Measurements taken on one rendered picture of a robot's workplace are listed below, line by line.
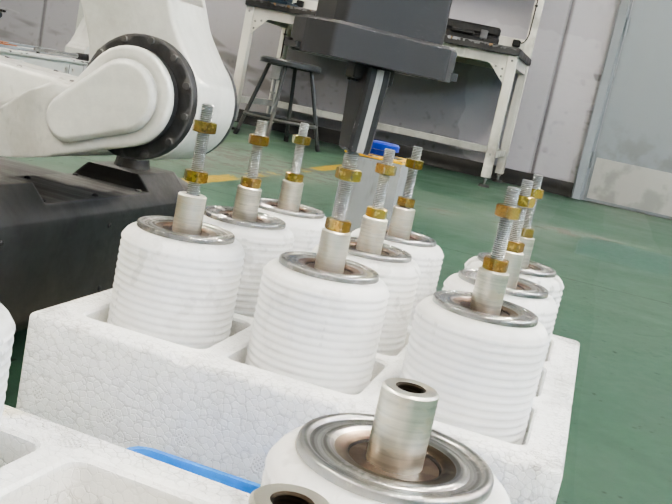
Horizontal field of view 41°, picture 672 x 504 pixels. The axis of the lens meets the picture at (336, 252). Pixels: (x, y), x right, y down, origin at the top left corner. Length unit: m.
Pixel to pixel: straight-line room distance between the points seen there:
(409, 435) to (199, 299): 0.36
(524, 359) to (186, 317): 0.25
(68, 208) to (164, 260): 0.44
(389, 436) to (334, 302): 0.30
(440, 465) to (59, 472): 0.20
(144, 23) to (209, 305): 0.48
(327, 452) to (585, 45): 5.51
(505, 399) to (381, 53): 0.25
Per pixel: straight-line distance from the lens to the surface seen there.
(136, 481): 0.47
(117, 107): 1.04
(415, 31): 0.65
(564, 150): 5.78
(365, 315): 0.65
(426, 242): 0.88
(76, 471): 0.48
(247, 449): 0.64
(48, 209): 1.07
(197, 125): 0.70
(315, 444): 0.35
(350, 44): 0.62
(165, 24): 1.08
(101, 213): 1.15
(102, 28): 1.11
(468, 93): 5.84
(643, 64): 5.78
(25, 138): 1.15
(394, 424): 0.34
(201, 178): 0.70
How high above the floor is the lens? 0.38
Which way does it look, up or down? 10 degrees down
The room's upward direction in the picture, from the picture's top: 12 degrees clockwise
